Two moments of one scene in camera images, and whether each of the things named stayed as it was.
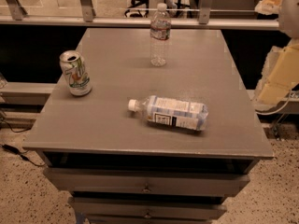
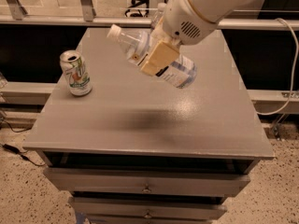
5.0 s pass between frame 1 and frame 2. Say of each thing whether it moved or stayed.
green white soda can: stayed
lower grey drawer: stayed
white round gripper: moved
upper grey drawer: stayed
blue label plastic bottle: moved
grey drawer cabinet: stayed
